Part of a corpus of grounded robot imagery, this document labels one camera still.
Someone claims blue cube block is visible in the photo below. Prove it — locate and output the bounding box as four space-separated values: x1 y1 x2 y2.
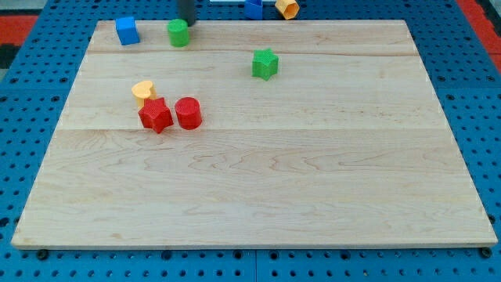
115 16 140 45

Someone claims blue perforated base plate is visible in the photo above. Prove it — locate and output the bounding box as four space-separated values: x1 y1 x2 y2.
1 0 500 281

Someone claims red cylinder block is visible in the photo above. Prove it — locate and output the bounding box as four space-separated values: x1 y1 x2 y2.
175 97 202 130

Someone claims red star block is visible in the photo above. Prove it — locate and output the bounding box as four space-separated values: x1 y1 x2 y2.
138 97 174 134

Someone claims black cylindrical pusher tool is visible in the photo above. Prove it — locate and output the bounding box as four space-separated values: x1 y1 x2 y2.
177 0 196 27

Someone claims green cylinder block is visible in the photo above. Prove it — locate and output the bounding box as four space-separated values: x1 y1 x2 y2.
167 19 189 47

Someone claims yellow hexagon block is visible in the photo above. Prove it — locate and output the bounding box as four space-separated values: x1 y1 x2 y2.
275 0 300 20

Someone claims yellow heart block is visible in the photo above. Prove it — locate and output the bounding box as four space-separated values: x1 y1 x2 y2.
132 80 157 109

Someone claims green star block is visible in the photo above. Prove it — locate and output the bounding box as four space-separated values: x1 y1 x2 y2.
252 49 279 81

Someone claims blue pentagon block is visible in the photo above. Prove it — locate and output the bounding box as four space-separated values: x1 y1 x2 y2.
243 0 263 20

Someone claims wooden board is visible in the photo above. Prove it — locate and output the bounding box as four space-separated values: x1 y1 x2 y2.
12 20 498 250

